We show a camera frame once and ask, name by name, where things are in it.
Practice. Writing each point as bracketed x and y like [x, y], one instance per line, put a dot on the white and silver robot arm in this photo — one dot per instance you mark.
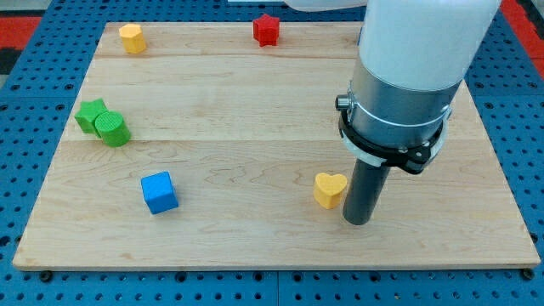
[413, 55]

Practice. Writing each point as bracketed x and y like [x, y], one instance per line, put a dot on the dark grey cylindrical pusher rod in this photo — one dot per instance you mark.
[363, 192]

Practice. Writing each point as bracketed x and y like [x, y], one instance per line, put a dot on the blue cube block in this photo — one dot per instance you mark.
[158, 192]

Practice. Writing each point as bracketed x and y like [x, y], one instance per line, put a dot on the yellow heart block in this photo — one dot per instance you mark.
[328, 189]

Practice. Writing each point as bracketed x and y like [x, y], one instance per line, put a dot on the green cylinder block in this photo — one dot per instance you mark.
[112, 128]

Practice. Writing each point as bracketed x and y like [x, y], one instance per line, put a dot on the green star block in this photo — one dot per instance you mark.
[88, 113]

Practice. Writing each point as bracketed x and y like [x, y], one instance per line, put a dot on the light wooden board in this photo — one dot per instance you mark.
[242, 131]

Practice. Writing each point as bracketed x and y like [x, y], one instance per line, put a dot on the yellow hexagon block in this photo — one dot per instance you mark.
[132, 37]

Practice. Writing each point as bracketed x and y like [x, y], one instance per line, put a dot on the red star block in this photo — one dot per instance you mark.
[266, 30]

